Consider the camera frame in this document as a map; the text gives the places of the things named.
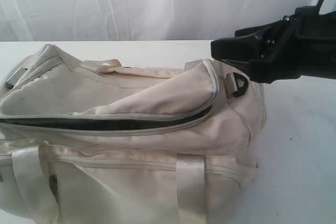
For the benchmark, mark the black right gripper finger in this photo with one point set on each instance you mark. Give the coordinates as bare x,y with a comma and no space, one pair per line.
249,51

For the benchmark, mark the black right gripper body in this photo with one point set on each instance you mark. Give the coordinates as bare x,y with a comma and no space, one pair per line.
305,48

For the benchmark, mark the cream fabric duffel bag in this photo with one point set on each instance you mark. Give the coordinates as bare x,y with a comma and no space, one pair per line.
97,142

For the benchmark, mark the white backdrop curtain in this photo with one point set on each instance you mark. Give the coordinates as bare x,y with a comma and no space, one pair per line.
79,20

